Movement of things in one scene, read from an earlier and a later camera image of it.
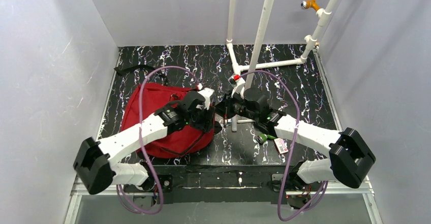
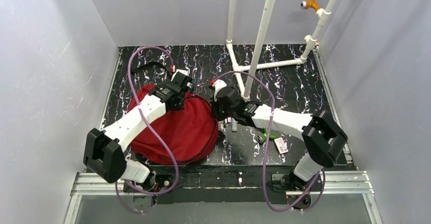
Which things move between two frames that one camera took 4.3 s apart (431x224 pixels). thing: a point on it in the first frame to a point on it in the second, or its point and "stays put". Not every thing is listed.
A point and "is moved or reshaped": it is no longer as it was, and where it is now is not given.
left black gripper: x=206 y=121 to x=183 y=82
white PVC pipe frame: x=324 y=15 stays put
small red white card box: x=280 y=146 stays put
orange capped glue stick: x=234 y=122 stays put
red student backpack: x=181 y=143 is moved or reshaped
